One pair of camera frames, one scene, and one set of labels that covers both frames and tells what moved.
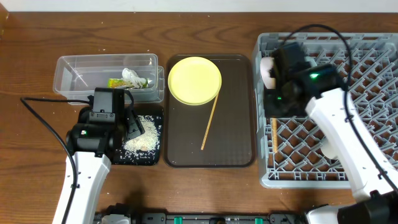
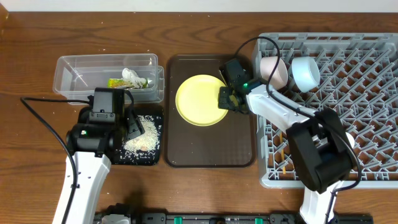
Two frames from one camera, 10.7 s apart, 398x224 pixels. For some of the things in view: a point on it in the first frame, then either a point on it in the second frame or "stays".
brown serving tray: (231, 142) stays
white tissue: (136, 80) stays
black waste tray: (145, 149) stays
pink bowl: (265, 64) stays
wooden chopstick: (209, 122) -> (282, 152)
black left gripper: (134, 126) stays
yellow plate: (194, 81) -> (196, 100)
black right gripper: (270, 108) -> (222, 102)
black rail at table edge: (137, 217) stays
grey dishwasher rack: (288, 149) stays
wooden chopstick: (274, 131) -> (282, 158)
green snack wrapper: (119, 83) stays
